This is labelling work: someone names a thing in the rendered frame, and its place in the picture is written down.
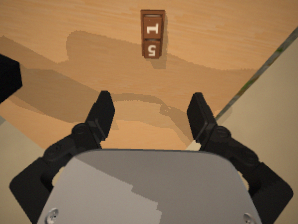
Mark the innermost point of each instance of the brown wooden tray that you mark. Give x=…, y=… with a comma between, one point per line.
x=155, y=12

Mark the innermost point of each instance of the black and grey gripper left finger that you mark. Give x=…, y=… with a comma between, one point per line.
x=33, y=186

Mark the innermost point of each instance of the brown number cube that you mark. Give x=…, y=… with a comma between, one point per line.
x=152, y=26
x=152, y=48

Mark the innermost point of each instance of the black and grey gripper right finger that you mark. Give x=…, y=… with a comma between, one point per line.
x=268, y=191

